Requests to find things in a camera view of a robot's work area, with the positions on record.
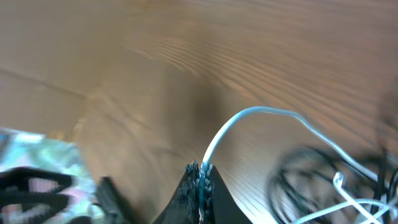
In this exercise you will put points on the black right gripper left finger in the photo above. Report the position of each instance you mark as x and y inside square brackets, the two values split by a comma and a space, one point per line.
[183, 207]

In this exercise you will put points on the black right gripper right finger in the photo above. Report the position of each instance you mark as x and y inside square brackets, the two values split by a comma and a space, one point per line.
[217, 206]

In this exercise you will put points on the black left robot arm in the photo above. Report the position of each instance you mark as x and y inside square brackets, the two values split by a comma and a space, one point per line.
[15, 190]

